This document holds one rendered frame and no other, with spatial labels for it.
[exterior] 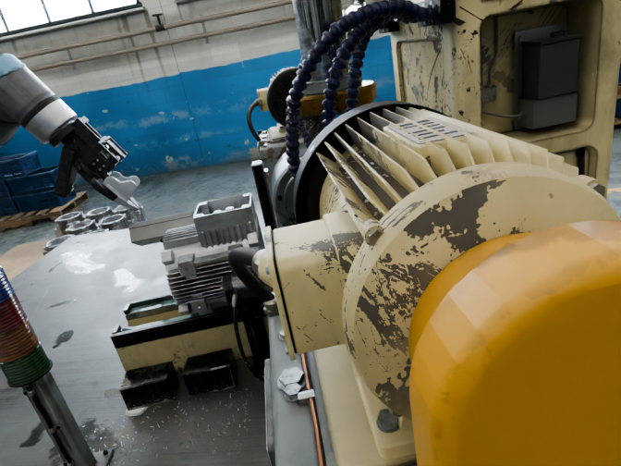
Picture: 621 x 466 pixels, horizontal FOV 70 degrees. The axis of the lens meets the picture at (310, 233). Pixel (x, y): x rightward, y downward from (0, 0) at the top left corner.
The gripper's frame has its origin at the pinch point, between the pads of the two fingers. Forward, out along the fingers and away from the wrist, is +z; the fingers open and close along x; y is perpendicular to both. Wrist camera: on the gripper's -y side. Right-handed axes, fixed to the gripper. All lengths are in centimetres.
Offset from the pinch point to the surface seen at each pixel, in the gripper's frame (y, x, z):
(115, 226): -106, 196, 16
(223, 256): 12.2, -15.2, 17.9
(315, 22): 54, -10, -3
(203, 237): 11.1, -11.9, 13.0
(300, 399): 29, -69, 15
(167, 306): -10.8, -3.8, 22.1
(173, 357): -13.5, -14.1, 28.9
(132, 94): -136, 590, -72
